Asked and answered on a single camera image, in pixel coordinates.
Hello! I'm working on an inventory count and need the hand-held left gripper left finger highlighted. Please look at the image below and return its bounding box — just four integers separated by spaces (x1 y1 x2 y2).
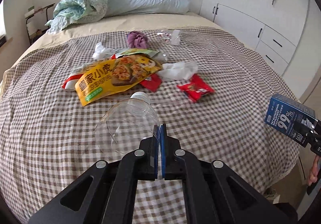
27 125 161 224

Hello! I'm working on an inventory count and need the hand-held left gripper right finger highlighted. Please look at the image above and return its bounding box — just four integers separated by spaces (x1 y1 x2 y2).
160 124 299 224

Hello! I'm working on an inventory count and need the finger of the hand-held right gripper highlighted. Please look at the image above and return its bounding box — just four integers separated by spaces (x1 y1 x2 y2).
293 119 319 148

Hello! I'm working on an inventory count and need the small cardboard box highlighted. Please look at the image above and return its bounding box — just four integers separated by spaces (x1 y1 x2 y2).
264 93 318 148

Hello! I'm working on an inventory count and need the clear plastic bottle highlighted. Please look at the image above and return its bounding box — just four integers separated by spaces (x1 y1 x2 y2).
94 91 161 162

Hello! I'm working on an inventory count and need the red snack packet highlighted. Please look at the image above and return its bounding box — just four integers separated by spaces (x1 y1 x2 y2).
139 73 162 92
176 73 215 102

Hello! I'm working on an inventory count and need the white plastic bag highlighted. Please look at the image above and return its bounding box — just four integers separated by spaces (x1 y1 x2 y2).
158 61 198 81
92 42 118 60

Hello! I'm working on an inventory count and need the yellow snack bag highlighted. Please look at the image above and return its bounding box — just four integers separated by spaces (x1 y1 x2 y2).
75 54 163 107

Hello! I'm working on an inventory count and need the clear white plastic packaging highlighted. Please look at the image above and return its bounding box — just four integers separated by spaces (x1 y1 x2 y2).
155 29 181 46

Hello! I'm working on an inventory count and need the red white snack bag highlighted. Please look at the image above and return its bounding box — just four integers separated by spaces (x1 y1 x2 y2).
61 59 116 92

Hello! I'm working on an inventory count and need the person's right hand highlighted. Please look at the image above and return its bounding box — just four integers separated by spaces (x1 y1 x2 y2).
308 157 320 187

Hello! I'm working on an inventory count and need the white wardrobe drawer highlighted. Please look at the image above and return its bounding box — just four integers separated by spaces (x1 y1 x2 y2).
254 41 289 77
258 25 297 61

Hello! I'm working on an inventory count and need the clear plastic wrapper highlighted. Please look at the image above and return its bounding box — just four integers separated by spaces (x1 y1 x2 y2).
154 52 171 64

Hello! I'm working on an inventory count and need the wooden bed with checkered cover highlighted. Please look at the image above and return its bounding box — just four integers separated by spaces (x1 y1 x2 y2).
0 27 305 224

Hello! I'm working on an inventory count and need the green snack bag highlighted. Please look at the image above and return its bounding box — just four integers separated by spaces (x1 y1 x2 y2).
110 48 161 61

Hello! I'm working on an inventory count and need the purple cloth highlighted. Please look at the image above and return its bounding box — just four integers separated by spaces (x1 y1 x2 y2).
127 30 149 50

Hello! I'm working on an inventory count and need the mattress with beige sheet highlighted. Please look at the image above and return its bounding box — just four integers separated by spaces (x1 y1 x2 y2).
0 11 254 96

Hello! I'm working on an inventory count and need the light blue pillow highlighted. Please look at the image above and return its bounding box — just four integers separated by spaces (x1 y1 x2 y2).
105 0 190 17

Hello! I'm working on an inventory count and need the light green quilt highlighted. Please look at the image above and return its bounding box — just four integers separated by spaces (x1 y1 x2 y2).
45 0 117 34

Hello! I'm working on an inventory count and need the black metal frame stand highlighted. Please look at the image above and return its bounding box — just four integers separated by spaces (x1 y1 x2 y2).
24 3 56 46

